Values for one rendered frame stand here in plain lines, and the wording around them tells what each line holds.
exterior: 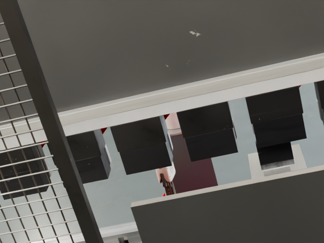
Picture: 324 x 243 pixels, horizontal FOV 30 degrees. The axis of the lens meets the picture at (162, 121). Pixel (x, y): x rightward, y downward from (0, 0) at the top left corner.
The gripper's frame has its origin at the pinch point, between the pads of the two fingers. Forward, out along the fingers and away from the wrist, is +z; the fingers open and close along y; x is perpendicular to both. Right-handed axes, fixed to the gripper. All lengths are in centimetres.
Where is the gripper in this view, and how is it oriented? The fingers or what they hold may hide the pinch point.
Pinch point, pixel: (169, 190)
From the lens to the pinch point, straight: 234.4
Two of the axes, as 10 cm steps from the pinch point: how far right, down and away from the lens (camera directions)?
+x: -9.5, 1.4, 2.8
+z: 2.3, 9.3, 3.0
